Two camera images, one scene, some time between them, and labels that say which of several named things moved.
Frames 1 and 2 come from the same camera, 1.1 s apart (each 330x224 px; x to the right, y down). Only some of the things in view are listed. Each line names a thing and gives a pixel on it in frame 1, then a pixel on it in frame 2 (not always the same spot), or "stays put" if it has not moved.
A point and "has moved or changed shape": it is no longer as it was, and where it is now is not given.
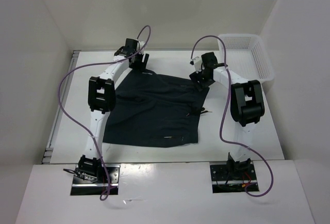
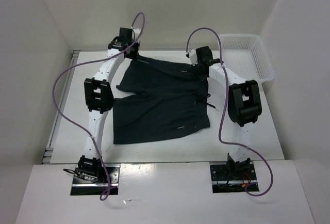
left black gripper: (141, 66) → (136, 45)
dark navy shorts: (149, 109) has moved or changed shape
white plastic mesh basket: (246, 56) stays put
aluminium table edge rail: (59, 114) stays put
